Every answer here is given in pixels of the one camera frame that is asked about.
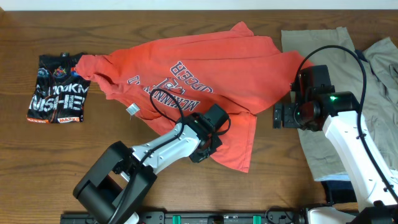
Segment red orange soccer t-shirt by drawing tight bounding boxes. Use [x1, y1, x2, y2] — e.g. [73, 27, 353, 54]
[76, 22, 310, 172]

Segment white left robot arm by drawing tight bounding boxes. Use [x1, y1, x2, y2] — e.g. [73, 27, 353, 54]
[73, 111, 230, 223]

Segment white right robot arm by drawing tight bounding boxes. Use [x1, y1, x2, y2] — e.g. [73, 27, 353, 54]
[273, 91, 397, 210]

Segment light blue folded garment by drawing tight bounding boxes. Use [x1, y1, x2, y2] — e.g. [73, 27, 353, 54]
[314, 174, 350, 182]

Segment khaki cargo shorts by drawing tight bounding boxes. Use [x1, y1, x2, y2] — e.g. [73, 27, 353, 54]
[281, 27, 397, 177]

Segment dark navy folded garment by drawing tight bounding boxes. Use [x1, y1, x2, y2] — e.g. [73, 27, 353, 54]
[321, 180, 357, 205]

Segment black folded printed jersey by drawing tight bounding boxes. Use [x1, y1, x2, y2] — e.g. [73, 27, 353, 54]
[26, 52, 90, 124]

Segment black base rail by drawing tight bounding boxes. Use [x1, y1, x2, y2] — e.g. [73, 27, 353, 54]
[60, 205, 398, 224]

